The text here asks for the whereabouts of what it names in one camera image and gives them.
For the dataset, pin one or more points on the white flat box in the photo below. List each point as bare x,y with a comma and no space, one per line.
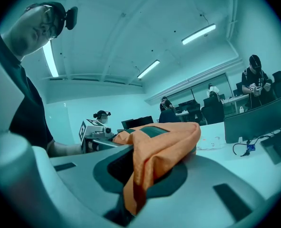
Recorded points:
209,143

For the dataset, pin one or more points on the person's head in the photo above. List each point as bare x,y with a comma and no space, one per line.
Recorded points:
33,30

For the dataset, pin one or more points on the black head-mounted camera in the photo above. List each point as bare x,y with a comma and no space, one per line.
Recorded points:
71,18

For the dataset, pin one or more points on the long ceiling light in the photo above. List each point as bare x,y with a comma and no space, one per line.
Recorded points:
198,34
50,58
148,69

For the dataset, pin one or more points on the dark blue office chair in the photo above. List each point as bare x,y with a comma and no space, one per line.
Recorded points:
168,116

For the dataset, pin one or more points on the large black monitor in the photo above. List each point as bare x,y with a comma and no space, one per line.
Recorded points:
256,120

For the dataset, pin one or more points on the person's black shirt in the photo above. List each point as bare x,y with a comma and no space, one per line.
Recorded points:
28,110

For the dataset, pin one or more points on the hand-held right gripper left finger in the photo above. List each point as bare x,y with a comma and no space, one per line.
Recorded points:
78,172

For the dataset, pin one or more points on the orange backpack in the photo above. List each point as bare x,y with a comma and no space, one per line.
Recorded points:
159,141

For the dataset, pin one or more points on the eyeglasses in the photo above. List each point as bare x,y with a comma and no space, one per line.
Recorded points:
47,20

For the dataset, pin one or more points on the person's left forearm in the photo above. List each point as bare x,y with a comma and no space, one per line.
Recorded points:
64,149

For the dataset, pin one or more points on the black keyboard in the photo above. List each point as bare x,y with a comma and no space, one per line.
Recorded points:
279,146

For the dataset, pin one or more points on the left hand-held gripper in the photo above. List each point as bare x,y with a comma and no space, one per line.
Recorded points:
92,129

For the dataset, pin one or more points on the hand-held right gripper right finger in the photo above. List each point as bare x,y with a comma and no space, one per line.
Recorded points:
197,198

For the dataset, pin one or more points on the background black monitor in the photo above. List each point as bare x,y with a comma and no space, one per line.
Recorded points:
187,104

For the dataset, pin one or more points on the small black monitor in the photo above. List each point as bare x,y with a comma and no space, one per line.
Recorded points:
138,122

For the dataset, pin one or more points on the background white desk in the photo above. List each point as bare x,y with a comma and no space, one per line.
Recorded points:
235,102

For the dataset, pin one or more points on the small blue device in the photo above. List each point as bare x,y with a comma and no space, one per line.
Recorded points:
251,148

